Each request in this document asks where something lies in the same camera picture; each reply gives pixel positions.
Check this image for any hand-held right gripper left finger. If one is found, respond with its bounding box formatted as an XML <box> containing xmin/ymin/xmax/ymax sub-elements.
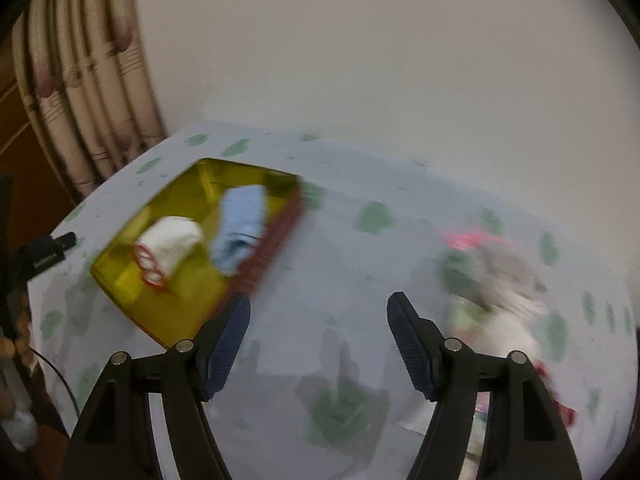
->
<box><xmin>62</xmin><ymin>294</ymin><xmax>252</xmax><ymax>480</ymax></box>

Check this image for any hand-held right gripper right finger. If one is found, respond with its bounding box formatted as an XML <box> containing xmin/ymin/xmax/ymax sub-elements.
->
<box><xmin>386</xmin><ymin>291</ymin><xmax>584</xmax><ymax>480</ymax></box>

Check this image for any red and yellow tin box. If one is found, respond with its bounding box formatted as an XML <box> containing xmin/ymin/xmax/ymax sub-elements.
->
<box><xmin>91</xmin><ymin>157</ymin><xmax>306</xmax><ymax>351</ymax></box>

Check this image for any white printed packet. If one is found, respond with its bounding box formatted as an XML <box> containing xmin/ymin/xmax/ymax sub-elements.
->
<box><xmin>472</xmin><ymin>245</ymin><xmax>548</xmax><ymax>311</ymax></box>

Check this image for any pink and teal wipes pack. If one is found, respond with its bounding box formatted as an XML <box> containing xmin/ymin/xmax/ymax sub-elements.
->
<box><xmin>440</xmin><ymin>250</ymin><xmax>576</xmax><ymax>466</ymax></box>

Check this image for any wooden cabinet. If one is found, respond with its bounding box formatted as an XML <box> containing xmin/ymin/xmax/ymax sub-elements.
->
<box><xmin>0</xmin><ymin>55</ymin><xmax>76</xmax><ymax>251</ymax></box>

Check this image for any cloud print tablecloth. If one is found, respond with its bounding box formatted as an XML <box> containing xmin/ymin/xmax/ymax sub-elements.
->
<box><xmin>27</xmin><ymin>120</ymin><xmax>638</xmax><ymax>480</ymax></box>

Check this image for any white rolled sock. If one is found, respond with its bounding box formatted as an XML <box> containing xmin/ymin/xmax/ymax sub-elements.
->
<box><xmin>134</xmin><ymin>216</ymin><xmax>205</xmax><ymax>293</ymax></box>

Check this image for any pink ribbon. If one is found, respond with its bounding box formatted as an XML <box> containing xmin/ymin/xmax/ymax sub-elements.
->
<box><xmin>442</xmin><ymin>229</ymin><xmax>506</xmax><ymax>251</ymax></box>

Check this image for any light blue towel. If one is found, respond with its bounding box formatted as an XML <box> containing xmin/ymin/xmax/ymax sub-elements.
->
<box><xmin>209</xmin><ymin>185</ymin><xmax>267</xmax><ymax>277</ymax></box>

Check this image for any red shiny wrapper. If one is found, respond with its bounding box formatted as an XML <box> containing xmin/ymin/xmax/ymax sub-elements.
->
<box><xmin>532</xmin><ymin>360</ymin><xmax>576</xmax><ymax>426</ymax></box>

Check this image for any beige striped curtain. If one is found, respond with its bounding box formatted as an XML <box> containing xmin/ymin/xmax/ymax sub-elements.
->
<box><xmin>10</xmin><ymin>0</ymin><xmax>168</xmax><ymax>206</ymax></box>

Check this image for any black cable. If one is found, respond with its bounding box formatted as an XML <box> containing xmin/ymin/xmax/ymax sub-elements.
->
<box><xmin>27</xmin><ymin>347</ymin><xmax>83</xmax><ymax>418</ymax></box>

